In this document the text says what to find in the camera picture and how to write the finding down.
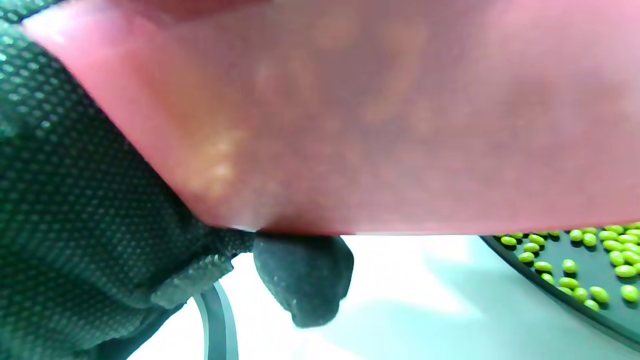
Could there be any pile of green mung beans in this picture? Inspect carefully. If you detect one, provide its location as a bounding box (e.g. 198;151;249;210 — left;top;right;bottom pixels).
495;222;640;311

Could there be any red plastic container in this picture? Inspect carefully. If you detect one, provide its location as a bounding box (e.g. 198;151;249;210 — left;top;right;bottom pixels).
22;0;640;236

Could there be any black cast iron frying pan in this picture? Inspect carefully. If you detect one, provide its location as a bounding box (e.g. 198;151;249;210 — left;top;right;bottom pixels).
480;222;640;351

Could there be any person's left hand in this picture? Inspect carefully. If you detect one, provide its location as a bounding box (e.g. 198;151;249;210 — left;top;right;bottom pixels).
0;0;355;360

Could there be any white and grey controller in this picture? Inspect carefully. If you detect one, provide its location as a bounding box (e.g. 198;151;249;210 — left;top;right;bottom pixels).
192;281;240;360

